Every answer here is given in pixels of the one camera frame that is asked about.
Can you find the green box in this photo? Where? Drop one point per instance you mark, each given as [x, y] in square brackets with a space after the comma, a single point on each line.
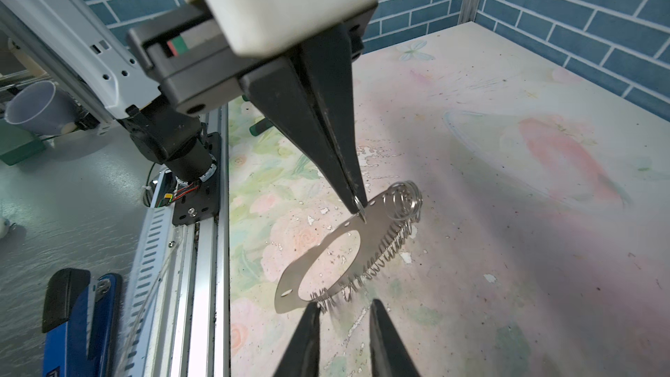
[18, 145]

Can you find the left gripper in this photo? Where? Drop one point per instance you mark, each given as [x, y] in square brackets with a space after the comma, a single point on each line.
[305, 92]

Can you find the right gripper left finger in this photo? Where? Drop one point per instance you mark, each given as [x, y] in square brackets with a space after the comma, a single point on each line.
[301, 357]

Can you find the grey plastic cup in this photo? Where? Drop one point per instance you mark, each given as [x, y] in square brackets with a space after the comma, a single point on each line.
[43, 109]

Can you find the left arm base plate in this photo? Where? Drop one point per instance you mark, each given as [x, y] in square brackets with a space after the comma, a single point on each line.
[199, 188]

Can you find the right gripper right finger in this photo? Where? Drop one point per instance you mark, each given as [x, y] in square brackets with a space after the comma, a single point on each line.
[389, 356]

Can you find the blue stapler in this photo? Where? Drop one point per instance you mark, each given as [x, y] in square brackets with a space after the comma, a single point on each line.
[80, 322]

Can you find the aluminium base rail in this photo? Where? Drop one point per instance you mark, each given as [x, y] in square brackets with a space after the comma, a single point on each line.
[176, 309]

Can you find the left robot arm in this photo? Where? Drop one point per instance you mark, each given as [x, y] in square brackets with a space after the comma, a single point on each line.
[157, 95]

